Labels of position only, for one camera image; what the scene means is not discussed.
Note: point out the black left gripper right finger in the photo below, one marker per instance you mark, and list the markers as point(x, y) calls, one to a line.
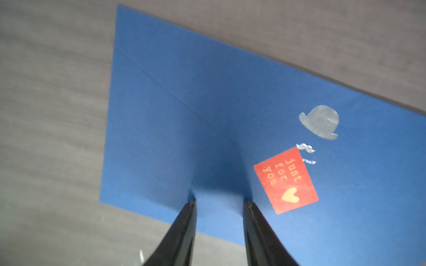
point(263, 248)

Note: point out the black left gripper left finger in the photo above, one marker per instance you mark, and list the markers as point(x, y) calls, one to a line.
point(176, 248)

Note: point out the dark blue envelope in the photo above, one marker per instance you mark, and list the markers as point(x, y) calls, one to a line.
point(340, 176)

